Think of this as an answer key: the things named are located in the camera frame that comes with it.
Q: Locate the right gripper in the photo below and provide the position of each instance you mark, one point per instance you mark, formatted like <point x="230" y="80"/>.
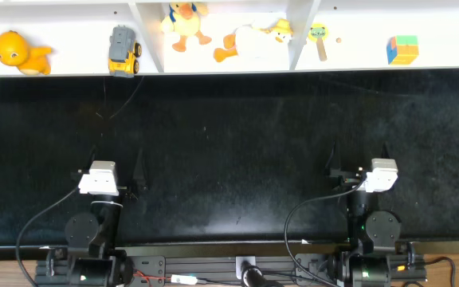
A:
<point x="349" y="178"/>

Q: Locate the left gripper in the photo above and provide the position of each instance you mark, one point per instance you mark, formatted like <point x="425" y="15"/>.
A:
<point x="128" y="191"/>

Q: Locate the grey and yellow toy truck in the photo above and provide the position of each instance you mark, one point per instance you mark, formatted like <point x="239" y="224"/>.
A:
<point x="122" y="49"/>

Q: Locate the many-coloured puzzle cube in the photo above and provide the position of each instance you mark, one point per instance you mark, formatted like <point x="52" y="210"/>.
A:
<point x="404" y="49"/>

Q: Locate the yellow rattle drum toy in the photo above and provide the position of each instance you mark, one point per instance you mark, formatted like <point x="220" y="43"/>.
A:
<point x="318" y="34"/>

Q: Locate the orange dinosaur toy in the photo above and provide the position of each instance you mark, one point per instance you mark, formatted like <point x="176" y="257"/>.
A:
<point x="18" y="52"/>

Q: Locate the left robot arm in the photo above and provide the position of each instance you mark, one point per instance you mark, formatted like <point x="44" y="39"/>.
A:
<point x="80" y="231"/>

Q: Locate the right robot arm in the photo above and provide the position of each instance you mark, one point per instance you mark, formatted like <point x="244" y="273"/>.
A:
<point x="383" y="231"/>

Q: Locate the white shelf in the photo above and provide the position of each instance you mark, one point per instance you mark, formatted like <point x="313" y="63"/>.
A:
<point x="74" y="48"/>

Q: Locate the white plush duck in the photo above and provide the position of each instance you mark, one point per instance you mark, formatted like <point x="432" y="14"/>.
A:
<point x="255" y="42"/>

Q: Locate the yellow plush duck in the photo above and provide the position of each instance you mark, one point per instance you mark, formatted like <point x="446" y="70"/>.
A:
<point x="185" y="24"/>

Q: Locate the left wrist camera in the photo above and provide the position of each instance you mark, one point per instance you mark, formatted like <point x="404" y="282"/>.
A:
<point x="100" y="179"/>

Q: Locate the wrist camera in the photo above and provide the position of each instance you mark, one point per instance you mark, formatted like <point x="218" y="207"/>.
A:
<point x="381" y="175"/>
<point x="100" y="179"/>

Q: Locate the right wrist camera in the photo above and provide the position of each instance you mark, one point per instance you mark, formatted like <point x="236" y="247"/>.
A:
<point x="381" y="175"/>

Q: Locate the mounting rail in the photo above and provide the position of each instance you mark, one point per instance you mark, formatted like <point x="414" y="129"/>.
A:
<point x="213" y="268"/>

